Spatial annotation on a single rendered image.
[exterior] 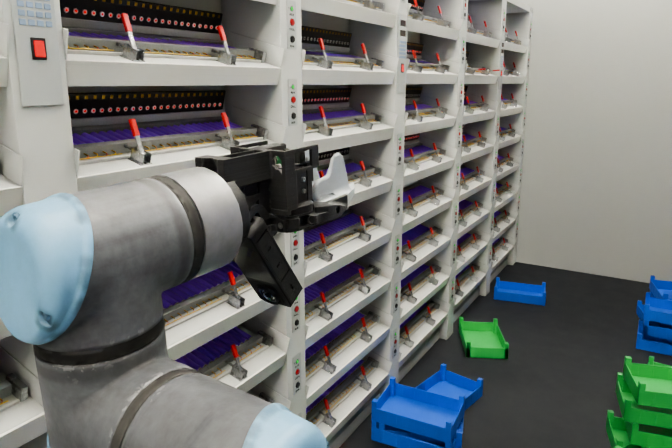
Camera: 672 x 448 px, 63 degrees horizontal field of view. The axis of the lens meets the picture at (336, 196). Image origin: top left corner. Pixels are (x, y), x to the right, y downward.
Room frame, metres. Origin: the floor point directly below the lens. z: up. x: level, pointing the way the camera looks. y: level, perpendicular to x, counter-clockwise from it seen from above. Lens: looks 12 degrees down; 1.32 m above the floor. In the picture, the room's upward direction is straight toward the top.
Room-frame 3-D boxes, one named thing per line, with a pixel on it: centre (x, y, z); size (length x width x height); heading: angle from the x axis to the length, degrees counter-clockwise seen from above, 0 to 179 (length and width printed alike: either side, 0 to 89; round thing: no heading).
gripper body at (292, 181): (0.52, 0.08, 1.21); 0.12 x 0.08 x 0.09; 145
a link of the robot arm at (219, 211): (0.46, 0.13, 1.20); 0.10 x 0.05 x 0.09; 55
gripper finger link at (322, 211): (0.56, 0.02, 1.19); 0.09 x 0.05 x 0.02; 142
